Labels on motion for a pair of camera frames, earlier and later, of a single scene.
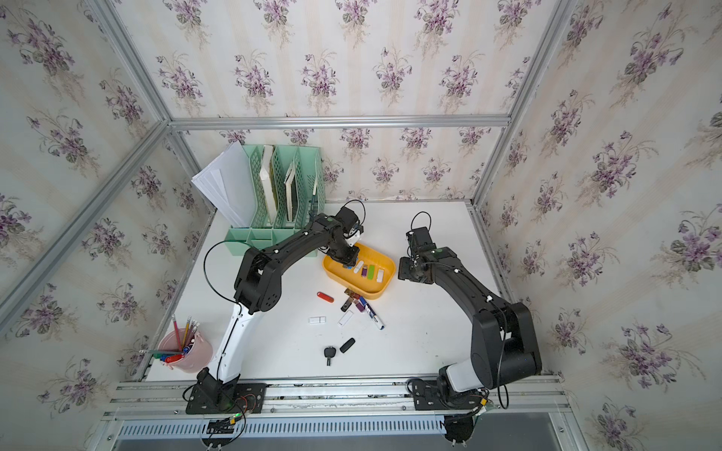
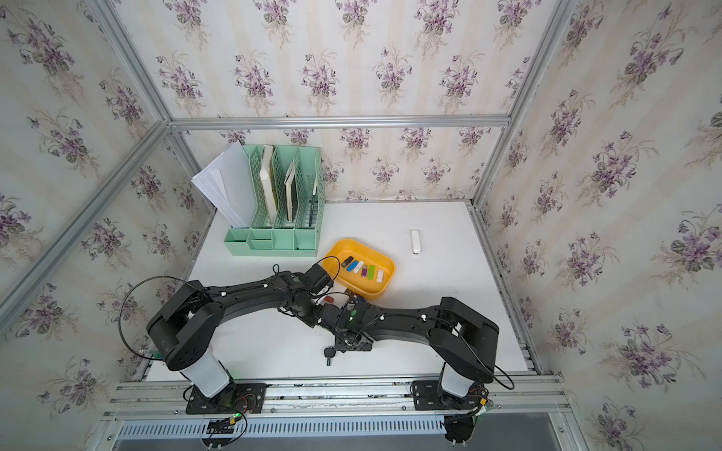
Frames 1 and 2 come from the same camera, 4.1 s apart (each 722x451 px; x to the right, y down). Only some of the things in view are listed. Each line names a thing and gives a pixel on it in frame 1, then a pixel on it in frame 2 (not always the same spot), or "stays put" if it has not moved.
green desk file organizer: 290,190 stays put
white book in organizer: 269,179 stays put
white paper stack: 227,181 stays put
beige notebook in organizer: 288,182 stays put
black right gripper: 402,269 -> 338,347
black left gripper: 351,259 -> 309,322
